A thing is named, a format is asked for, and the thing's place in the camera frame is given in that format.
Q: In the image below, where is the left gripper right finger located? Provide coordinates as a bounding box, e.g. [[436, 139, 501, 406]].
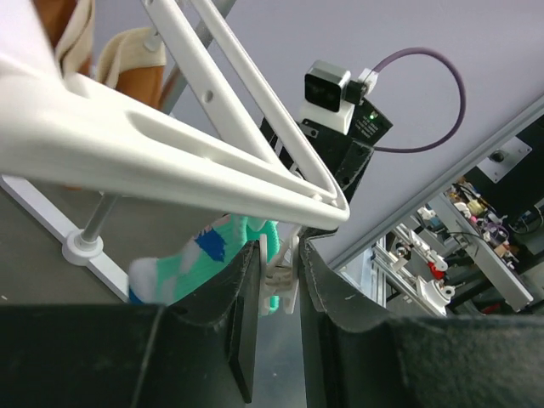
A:
[[298, 240, 543, 407]]

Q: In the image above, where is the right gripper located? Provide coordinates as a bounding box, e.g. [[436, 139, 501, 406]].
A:
[[260, 118, 374, 203]]

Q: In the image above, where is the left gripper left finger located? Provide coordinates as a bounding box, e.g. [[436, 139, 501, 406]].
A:
[[1, 241, 260, 407]]

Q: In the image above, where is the teal sock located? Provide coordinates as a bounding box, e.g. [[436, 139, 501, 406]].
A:
[[127, 214, 281, 305]]

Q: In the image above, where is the orange brown sock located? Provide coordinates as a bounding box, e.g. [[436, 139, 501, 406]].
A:
[[33, 1, 166, 109]]

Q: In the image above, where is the white square clip hanger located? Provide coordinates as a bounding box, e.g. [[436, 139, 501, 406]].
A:
[[0, 0, 351, 318]]

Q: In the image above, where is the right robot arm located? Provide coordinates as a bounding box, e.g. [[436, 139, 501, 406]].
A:
[[298, 99, 393, 201]]

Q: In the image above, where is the silver white drying rack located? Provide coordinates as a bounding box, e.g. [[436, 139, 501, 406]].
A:
[[1, 175, 128, 302]]

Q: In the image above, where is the cluttered background workbench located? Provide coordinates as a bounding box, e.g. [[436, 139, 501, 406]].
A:
[[339, 122, 544, 318]]

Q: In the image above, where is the dark grey table mat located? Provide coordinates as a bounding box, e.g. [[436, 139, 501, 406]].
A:
[[0, 178, 133, 305]]

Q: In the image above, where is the beige sock right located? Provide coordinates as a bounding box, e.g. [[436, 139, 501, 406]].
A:
[[54, 0, 167, 88]]

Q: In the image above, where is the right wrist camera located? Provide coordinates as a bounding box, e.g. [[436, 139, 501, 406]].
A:
[[299, 60, 379, 134]]

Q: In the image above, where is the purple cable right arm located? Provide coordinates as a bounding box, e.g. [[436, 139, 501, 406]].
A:
[[369, 46, 467, 152]]

